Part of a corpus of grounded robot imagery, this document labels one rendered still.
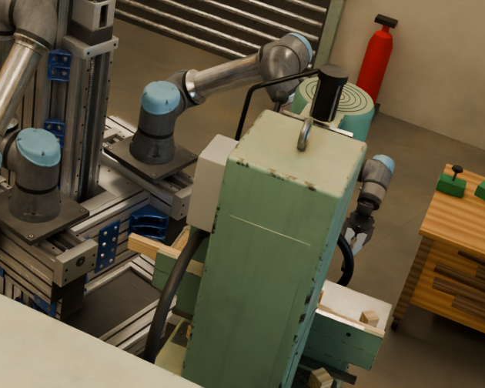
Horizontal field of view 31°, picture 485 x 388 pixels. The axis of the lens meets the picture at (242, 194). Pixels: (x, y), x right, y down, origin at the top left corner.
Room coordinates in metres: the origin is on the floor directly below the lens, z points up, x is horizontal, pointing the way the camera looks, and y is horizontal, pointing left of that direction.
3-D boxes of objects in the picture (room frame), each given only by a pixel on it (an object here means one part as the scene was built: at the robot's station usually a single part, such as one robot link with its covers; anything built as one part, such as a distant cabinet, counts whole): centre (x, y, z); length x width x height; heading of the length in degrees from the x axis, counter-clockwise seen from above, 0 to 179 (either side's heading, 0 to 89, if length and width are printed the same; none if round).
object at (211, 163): (1.40, 0.06, 1.40); 0.10 x 0.06 x 0.16; 168
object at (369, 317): (1.69, -0.38, 0.92); 0.03 x 0.03 x 0.03; 30
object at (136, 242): (1.71, -0.01, 0.92); 0.55 x 0.02 x 0.04; 78
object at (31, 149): (1.95, 0.58, 0.98); 0.13 x 0.12 x 0.14; 74
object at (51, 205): (1.95, 0.57, 0.87); 0.15 x 0.15 x 0.10
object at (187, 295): (1.54, 0.04, 1.02); 0.09 x 0.07 x 0.12; 78
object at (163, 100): (2.39, 0.32, 0.98); 0.13 x 0.12 x 0.14; 164
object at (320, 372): (1.53, -0.29, 0.82); 0.04 x 0.04 x 0.05; 41
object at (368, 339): (1.65, -0.12, 0.93); 0.60 x 0.02 x 0.06; 78
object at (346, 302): (1.79, -0.15, 0.87); 0.61 x 0.30 x 0.06; 78
